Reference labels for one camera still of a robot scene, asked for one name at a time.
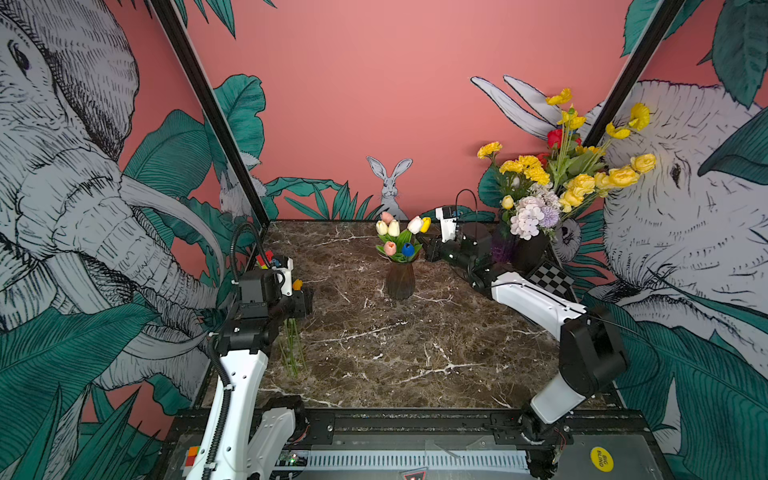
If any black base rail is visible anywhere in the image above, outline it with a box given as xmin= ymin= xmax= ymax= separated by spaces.
xmin=173 ymin=407 xmax=637 ymax=448

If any brown ribbed glass vase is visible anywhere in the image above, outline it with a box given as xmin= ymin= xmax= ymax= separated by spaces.
xmin=385 ymin=262 xmax=415 ymax=300

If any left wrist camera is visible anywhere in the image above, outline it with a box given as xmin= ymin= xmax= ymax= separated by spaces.
xmin=272 ymin=255 xmax=294 ymax=296

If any yellow round sticker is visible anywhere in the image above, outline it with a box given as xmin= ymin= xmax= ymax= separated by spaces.
xmin=590 ymin=446 xmax=615 ymax=473

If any black right frame post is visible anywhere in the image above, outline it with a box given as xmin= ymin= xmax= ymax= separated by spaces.
xmin=584 ymin=0 xmax=684 ymax=146

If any rubiks cube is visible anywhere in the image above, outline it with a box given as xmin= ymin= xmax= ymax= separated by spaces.
xmin=184 ymin=446 xmax=200 ymax=470

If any blue tulip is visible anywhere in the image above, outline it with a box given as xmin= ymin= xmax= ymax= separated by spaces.
xmin=402 ymin=243 xmax=416 ymax=258

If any black left frame post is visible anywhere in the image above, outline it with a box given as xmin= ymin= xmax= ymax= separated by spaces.
xmin=150 ymin=0 xmax=271 ymax=232

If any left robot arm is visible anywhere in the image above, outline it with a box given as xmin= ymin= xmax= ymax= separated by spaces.
xmin=185 ymin=267 xmax=312 ymax=479

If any checkerboard calibration plate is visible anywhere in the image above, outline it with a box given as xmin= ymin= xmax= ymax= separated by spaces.
xmin=526 ymin=260 xmax=576 ymax=301

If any white ribbed cable duct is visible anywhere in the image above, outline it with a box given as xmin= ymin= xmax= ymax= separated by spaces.
xmin=304 ymin=450 xmax=530 ymax=473

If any purple glass vase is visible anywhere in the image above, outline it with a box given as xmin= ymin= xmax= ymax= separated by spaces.
xmin=491 ymin=227 xmax=516 ymax=264

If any black frame post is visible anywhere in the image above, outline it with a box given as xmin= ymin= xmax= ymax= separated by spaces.
xmin=150 ymin=0 xmax=271 ymax=232
xmin=584 ymin=0 xmax=684 ymax=146

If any yellow flower bouquet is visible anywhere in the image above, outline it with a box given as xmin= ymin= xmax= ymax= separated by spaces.
xmin=472 ymin=77 xmax=657 ymax=214

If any red yellow cube block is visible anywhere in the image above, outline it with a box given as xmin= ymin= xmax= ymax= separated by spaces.
xmin=257 ymin=250 xmax=275 ymax=269

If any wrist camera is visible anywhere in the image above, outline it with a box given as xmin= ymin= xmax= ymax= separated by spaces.
xmin=272 ymin=255 xmax=294 ymax=296
xmin=435 ymin=205 xmax=459 ymax=243

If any white tulip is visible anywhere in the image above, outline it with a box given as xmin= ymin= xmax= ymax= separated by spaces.
xmin=407 ymin=216 xmax=424 ymax=234

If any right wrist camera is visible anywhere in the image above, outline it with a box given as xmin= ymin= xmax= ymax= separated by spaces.
xmin=435 ymin=205 xmax=459 ymax=243

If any white purple hydrangea bunch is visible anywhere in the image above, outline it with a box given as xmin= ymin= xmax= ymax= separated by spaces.
xmin=509 ymin=184 xmax=562 ymax=240

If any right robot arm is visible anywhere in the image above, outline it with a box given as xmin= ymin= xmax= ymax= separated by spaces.
xmin=416 ymin=219 xmax=630 ymax=445

